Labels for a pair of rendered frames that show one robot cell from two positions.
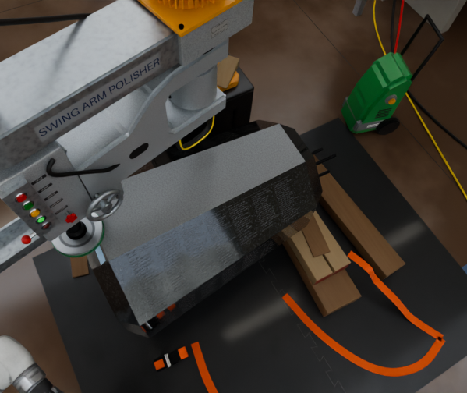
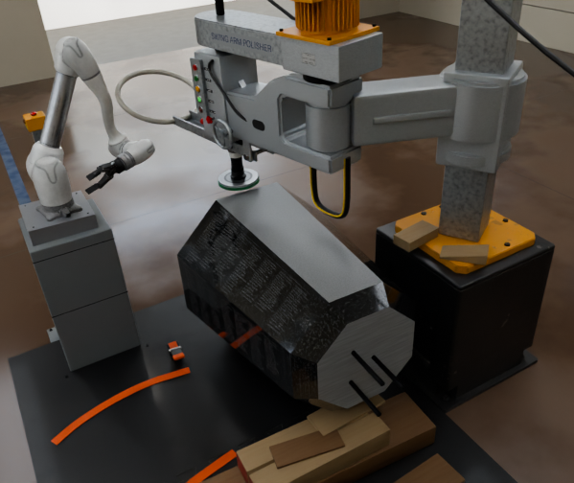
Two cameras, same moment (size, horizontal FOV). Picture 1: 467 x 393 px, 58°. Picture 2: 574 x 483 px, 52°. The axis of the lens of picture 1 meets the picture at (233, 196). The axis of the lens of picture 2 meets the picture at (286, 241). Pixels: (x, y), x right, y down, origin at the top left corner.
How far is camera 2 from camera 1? 2.43 m
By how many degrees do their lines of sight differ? 64
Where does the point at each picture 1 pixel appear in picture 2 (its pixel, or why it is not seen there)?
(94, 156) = (237, 94)
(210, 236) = (242, 259)
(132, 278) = (206, 223)
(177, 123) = (292, 141)
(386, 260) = not seen: outside the picture
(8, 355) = (138, 144)
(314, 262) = (262, 448)
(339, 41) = not seen: outside the picture
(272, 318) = (206, 439)
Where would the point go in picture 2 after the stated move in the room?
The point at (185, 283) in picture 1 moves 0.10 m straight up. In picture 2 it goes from (206, 265) to (203, 248)
